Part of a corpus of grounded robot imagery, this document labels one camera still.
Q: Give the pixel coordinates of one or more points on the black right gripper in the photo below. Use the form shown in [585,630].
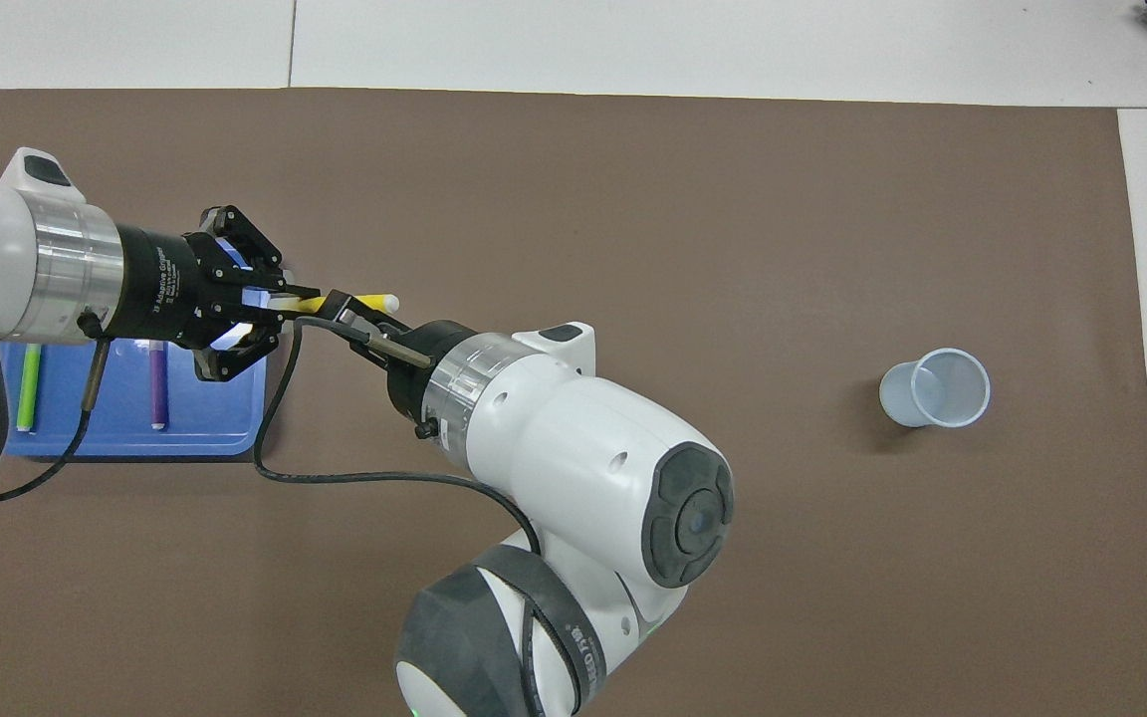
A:
[419,383]

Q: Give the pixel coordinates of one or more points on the purple marker pen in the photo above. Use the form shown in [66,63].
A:
[157,388]

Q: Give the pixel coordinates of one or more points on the yellow marker pen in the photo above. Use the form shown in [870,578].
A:
[374,300]

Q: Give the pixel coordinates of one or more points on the translucent plastic cup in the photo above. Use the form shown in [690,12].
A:
[897,400]

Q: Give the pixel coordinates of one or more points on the green marker pen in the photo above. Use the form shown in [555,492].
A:
[29,388]

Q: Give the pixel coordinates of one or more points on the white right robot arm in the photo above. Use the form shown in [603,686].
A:
[573,438]

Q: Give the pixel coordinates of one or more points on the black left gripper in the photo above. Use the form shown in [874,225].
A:
[165,289]

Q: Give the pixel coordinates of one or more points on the blue plastic tray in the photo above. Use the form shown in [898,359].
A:
[215,423]

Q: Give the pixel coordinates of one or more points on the brown table mat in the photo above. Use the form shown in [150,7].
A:
[733,249]

